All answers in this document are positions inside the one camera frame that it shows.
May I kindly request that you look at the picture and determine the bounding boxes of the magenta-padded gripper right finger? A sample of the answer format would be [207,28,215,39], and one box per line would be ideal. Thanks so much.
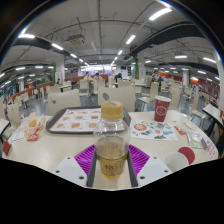
[127,143,173,188]

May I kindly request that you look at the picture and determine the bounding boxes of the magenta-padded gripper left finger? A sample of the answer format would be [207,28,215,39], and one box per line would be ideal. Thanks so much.
[52,143,99,188]

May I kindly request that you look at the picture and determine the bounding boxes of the clear bottle with yellow drink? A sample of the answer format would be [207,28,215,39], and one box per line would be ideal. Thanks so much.
[92,100,131,179]

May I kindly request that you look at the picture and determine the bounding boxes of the white patterned cup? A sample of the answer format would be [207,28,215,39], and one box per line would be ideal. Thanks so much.
[162,151,190,173]

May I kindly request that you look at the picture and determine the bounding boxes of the printed paper flyer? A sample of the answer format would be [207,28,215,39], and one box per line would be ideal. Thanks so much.
[129,119,179,142]

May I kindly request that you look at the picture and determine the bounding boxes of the flat round red coaster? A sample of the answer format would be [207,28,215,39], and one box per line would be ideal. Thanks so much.
[177,146,196,165]

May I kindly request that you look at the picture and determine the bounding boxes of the small red snack packet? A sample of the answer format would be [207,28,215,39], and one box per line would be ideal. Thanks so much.
[173,124,187,136]

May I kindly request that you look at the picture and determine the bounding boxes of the red sauce packet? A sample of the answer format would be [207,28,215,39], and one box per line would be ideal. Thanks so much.
[26,133,40,142]

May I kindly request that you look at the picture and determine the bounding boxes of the red paper cup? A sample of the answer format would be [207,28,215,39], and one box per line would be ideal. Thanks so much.
[153,95,172,123]

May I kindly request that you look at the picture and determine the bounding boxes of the clear plastic packet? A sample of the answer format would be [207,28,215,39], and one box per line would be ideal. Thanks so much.
[185,130,205,150]

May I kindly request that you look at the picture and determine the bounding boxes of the crumpled food wrapper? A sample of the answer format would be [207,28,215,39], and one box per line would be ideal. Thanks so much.
[20,111,47,137]

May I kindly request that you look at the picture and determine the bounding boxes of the small purple packet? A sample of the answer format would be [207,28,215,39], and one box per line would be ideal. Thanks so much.
[199,137,209,150]

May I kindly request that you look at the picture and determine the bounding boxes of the beige cafeteria chairs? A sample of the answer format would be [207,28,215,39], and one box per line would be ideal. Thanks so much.
[0,75,221,134]

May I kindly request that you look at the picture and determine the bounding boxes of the white printed card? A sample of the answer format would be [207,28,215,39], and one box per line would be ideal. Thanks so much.
[9,130,27,144]

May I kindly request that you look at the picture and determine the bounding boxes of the pink table sticker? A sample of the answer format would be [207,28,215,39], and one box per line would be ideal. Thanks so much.
[203,138,220,160]

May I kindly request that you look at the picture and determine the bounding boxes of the red box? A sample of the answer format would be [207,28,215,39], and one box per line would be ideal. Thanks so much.
[2,139,12,157]

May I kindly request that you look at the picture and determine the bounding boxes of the ceiling air conditioner unit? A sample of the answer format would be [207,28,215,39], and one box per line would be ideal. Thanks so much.
[65,33,86,47]

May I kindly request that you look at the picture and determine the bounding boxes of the ceiling strip lights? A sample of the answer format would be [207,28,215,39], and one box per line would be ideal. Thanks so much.
[0,7,221,83]

